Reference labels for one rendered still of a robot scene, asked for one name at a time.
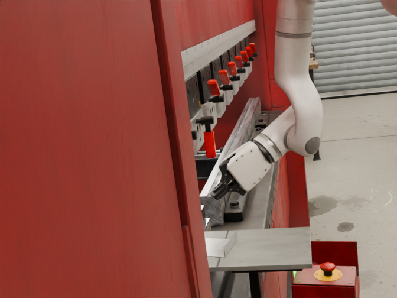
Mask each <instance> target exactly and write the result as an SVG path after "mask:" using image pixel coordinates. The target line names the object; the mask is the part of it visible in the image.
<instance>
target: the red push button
mask: <svg viewBox="0 0 397 298"><path fill-rule="evenodd" d="M335 267H336V266H335V264H333V263H330V262H325V263H322V264H321V265H320V269H321V270H322V271H324V275H325V276H332V275H333V272H332V271H333V270H334V269H335Z"/></svg>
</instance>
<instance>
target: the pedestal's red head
mask: <svg viewBox="0 0 397 298"><path fill-rule="evenodd" d="M311 255H312V268H308V269H303V270H302V271H296V273H295V277H293V271H291V280H292V283H291V289H292V298H360V280H359V263H358V253H357V241H311ZM325 262H330V263H333V264H335V266H336V267H335V269H337V270H340V271H341V272H342V274H343V275H342V277H341V278H340V279H338V280H335V281H321V280H318V279H316V278H315V277H314V273H315V272H316V271H317V270H320V265H321V264H322V263H325Z"/></svg>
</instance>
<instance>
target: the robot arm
mask: <svg viewBox="0 0 397 298"><path fill-rule="evenodd" d="M317 1H318V0H277V8H276V28H275V52H274V79H275V81H276V83H277V84H278V86H279V87H280V88H281V89H282V90H283V91H284V92H285V94H286V95H287V97H288V98H289V100H290V102H291V106H290V107H289V108H288V109H287V110H285V111H284V112H283V113H282V114H281V115H280V116H279V117H277V119H276V120H274V121H273V122H272V123H271V124H270V125H269V126H267V127H266V128H265V129H264V130H263V131H262V132H261V133H260V134H259V135H258V136H257V137H255V138H254V139H253V142H251V141H248V142H247V143H245V144H244V145H242V146H240V147H239V148H237V149H236V150H235V151H234V152H232V153H231V154H229V155H228V156H227V157H226V158H225V159H224V160H223V161H222V163H221V164H220V165H219V169H220V171H221V173H222V175H221V179H220V183H219V184H218V185H217V186H215V187H214V188H213V189H212V191H211V192H210V194H211V195H212V197H213V198H214V199H216V200H219V199H221V198H222V197H223V196H224V195H226V194H227V193H228V192H238V193H239V194H240V195H242V196H244V195H245V193H246V192H248V191H250V190H251V189H252V188H253V187H254V186H256V185H257V184H258V183H259V181H260V180H261V179H262V178H263V177H264V175H266V174H267V172H268V170H269V169H270V168H271V164H272V162H274V163H275V162H276V161H278V160H279V159H280V158H281V157H282V156H283V155H284V154H285V153H286V152H287V151H289V150H292V151H294V152H295V153H297V154H299V155H301V156H306V157H308V156H312V155H314V154H315V153H316V152H317V151H318V149H319V147H320V144H321V139H322V134H323V120H324V114H323V105H322V102H321V99H320V96H319V94H318V92H317V90H316V88H315V86H314V84H313V82H312V81H311V79H310V76H309V72H308V69H309V62H310V49H311V38H312V31H313V18H314V6H315V3H316V2H317ZM380 2H381V4H382V6H383V7H384V9H386V10H387V12H389V13H390V14H392V15H394V16H396V17H397V0H380ZM231 179H232V180H233V181H232V182H230V181H231ZM229 182H230V183H229ZM240 188H241V189H240Z"/></svg>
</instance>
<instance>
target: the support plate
mask: <svg viewBox="0 0 397 298"><path fill-rule="evenodd" d="M235 231H236V232H237V241H236V243H235V245H234V246H233V247H232V249H231V250H230V252H229V253H228V255H227V256H226V257H221V259H220V262H219V266H218V267H216V266H217V262H218V259H219V258H215V257H207V259H208V264H209V272H215V271H252V270H289V269H308V268H312V255H311V230H310V227H297V228H272V229H248V230H234V231H229V233H228V236H227V239H230V238H231V236H232V235H233V234H234V232H235ZM226 234H227V231H209V232H204V236H205V238H217V239H225V237H226Z"/></svg>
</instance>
